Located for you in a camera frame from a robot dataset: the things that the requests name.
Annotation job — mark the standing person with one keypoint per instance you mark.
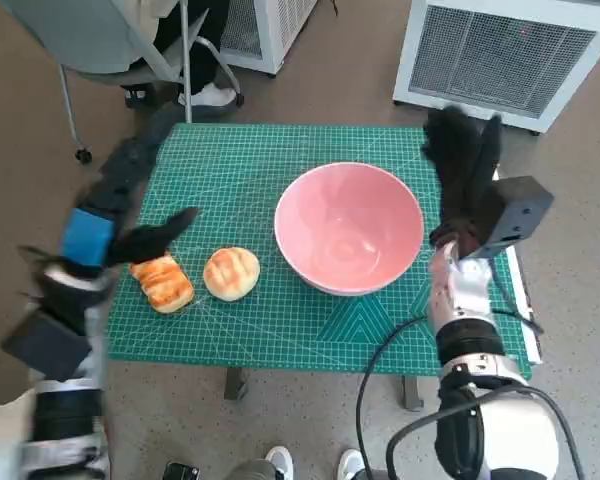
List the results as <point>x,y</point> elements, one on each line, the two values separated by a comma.
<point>0,440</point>

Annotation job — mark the seated person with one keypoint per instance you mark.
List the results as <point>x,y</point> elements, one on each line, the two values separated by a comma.
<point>200,40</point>

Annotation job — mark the large white grille machine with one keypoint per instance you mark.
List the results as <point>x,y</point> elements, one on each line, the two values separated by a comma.
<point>500,55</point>

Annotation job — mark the pink bowl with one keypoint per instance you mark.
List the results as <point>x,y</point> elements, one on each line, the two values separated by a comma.
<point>350,215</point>

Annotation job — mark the green cutting mat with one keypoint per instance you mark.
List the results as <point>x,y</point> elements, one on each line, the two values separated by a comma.
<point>230,190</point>

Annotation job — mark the long braided toy bread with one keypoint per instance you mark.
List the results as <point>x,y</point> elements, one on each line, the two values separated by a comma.
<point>165,285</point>

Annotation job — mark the round toy bread bun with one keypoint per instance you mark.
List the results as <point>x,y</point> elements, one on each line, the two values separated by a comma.
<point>231,274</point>

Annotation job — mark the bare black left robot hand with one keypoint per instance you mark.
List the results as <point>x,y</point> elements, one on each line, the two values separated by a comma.
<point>87,235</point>

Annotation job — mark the grey office chair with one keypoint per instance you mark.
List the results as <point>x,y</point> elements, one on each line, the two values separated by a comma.
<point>90,35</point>

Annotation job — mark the small black device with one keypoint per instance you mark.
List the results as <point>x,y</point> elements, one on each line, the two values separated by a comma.
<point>180,471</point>

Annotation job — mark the seated person's white shoe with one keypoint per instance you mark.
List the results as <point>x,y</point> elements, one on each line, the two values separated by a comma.
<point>212,95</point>

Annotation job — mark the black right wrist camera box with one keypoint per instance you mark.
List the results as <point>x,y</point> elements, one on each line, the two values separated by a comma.
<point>520,210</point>

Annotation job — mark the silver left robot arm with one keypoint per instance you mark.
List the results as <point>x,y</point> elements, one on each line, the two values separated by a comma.
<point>65,415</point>

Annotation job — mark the grey table leg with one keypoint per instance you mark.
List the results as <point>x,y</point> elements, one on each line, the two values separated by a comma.
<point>413,395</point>
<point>235,384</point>

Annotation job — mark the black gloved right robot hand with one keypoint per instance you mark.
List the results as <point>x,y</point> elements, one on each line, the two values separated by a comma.
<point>465,170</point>

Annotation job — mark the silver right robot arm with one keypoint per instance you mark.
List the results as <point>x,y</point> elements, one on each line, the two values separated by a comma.
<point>470,345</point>

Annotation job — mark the small white grille machine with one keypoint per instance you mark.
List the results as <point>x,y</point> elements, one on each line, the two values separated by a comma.
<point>275,30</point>

